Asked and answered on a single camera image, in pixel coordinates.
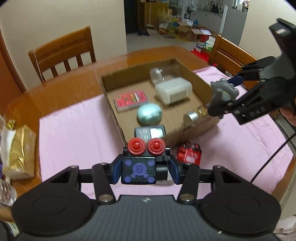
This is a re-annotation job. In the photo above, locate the grey rubber cat toy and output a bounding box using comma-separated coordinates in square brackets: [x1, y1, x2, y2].
[206, 78, 239, 109]

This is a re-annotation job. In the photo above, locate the black cube robot toy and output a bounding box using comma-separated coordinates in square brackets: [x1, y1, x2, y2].
[121, 138, 173, 185]

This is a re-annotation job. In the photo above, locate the clear bottle of gold capsules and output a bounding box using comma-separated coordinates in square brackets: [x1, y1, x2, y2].
[183, 106, 208, 126]

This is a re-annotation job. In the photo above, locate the black digital timer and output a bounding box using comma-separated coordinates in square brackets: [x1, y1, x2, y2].
[134, 125, 166, 143]

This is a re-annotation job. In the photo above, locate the white translucent plastic container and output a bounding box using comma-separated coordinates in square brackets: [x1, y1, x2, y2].
[154, 77, 193, 105]

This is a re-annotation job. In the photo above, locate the red cube robot toy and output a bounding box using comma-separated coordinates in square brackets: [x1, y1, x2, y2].
[177, 141, 202, 166]

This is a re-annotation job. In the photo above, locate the right wooden chair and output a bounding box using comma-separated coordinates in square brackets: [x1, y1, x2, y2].
[208, 35, 257, 75]

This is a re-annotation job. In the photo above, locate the wooden chair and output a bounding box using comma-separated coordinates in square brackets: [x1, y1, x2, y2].
[208, 35, 257, 75]
[28, 26, 96, 83]

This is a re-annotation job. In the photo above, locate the pale green egg-shaped object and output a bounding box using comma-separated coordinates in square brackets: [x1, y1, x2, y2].
[137, 103, 163, 126]

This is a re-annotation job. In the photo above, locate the pink card pack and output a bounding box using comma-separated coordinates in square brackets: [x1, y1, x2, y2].
[113, 90, 148, 112]

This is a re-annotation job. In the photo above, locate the gold foil bag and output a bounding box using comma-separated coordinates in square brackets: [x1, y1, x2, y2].
[1, 119, 37, 180]

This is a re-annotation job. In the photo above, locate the clear plastic water bottle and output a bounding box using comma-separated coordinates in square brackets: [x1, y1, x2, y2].
[0, 176, 18, 207]

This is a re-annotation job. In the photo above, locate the left wooden chair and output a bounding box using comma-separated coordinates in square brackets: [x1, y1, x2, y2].
[28, 26, 96, 83]

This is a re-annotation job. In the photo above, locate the black cable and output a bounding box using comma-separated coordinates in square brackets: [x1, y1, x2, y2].
[250, 131, 296, 183]

